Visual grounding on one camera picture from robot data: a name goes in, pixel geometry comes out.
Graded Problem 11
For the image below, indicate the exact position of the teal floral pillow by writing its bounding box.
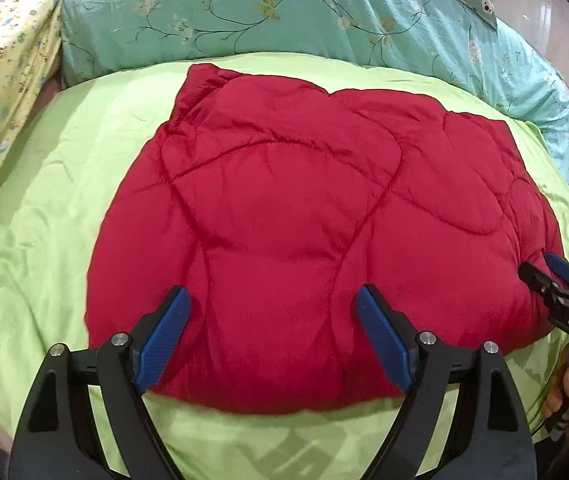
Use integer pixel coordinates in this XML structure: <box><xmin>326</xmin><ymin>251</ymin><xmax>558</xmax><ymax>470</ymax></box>
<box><xmin>59</xmin><ymin>0</ymin><xmax>569</xmax><ymax>193</ymax></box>

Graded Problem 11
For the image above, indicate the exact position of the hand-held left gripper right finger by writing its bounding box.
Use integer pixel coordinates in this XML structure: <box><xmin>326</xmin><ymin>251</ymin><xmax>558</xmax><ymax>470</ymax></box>
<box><xmin>355</xmin><ymin>283</ymin><xmax>538</xmax><ymax>480</ymax></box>

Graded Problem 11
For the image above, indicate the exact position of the green bedsheet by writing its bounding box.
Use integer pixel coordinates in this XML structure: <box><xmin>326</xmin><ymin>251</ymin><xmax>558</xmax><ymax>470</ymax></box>
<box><xmin>0</xmin><ymin>52</ymin><xmax>569</xmax><ymax>480</ymax></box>

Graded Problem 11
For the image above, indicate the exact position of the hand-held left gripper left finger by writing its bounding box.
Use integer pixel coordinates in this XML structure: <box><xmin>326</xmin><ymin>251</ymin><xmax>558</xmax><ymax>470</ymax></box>
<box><xmin>8</xmin><ymin>285</ymin><xmax>192</xmax><ymax>480</ymax></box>

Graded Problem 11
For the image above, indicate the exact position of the red quilted jacket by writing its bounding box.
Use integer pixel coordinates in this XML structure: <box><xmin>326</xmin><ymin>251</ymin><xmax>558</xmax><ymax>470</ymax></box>
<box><xmin>86</xmin><ymin>62</ymin><xmax>568</xmax><ymax>416</ymax></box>

